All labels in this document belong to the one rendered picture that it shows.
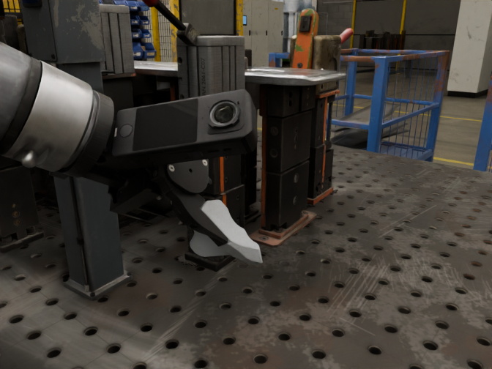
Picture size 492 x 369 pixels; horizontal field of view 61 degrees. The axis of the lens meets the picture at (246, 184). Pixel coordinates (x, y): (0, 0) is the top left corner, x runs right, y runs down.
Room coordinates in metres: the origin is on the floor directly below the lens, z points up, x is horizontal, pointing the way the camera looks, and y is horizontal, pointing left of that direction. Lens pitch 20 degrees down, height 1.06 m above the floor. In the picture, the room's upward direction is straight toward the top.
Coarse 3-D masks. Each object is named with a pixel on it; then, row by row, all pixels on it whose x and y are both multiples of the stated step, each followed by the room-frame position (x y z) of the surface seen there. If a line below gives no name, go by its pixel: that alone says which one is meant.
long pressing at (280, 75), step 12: (144, 72) 0.83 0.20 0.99; (156, 72) 0.81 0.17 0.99; (168, 72) 0.79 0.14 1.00; (252, 72) 0.69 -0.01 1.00; (264, 72) 0.73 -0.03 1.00; (276, 72) 0.73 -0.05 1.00; (288, 72) 0.73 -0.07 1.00; (300, 72) 0.73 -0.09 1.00; (312, 72) 0.73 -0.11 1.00; (324, 72) 0.73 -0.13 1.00; (336, 72) 0.76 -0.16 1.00; (276, 84) 0.66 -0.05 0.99; (288, 84) 0.65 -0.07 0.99; (300, 84) 0.65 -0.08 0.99; (312, 84) 0.66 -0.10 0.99
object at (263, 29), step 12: (252, 0) 12.63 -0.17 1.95; (264, 0) 13.09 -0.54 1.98; (252, 12) 12.63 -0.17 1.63; (264, 12) 13.08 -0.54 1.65; (276, 12) 13.54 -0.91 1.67; (252, 24) 12.63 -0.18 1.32; (264, 24) 13.09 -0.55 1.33; (276, 24) 13.55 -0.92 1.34; (252, 36) 12.64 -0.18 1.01; (264, 36) 13.10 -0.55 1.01; (276, 36) 13.56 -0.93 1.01; (252, 48) 12.64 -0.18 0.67; (264, 48) 13.10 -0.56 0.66; (276, 48) 13.57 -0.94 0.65; (252, 60) 12.64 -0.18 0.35; (264, 60) 13.11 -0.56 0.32
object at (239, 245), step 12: (204, 204) 0.34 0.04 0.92; (216, 204) 0.35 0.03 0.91; (216, 216) 0.35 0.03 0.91; (228, 216) 0.36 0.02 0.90; (228, 228) 0.35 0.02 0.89; (240, 228) 0.36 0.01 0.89; (192, 240) 0.37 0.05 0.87; (204, 240) 0.36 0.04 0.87; (228, 240) 0.34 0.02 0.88; (240, 240) 0.35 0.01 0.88; (252, 240) 0.36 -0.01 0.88; (204, 252) 0.37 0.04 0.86; (216, 252) 0.36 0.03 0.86; (228, 252) 0.35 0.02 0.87; (240, 252) 0.35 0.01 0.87; (252, 252) 0.35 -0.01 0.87
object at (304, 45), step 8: (304, 16) 0.89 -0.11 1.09; (312, 16) 0.88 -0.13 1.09; (304, 24) 0.88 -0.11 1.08; (312, 24) 0.88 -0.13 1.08; (304, 32) 0.89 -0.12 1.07; (312, 32) 0.87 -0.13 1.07; (296, 40) 0.89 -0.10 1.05; (304, 40) 0.88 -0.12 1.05; (312, 40) 0.87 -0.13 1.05; (296, 48) 0.89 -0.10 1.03; (304, 48) 0.88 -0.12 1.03; (312, 48) 0.87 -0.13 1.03; (296, 56) 0.88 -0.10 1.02; (304, 56) 0.87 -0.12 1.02; (312, 56) 0.88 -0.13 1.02; (296, 64) 0.88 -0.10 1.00; (304, 64) 0.87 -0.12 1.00; (312, 64) 0.88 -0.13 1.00
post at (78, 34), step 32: (64, 0) 0.53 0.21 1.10; (96, 0) 0.56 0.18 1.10; (32, 32) 0.54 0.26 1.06; (64, 32) 0.52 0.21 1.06; (96, 32) 0.56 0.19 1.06; (64, 64) 0.52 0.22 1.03; (96, 64) 0.56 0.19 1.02; (64, 192) 0.54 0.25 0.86; (96, 192) 0.54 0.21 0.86; (64, 224) 0.55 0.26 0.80; (96, 224) 0.54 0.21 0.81; (96, 256) 0.53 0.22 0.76; (96, 288) 0.52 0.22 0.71
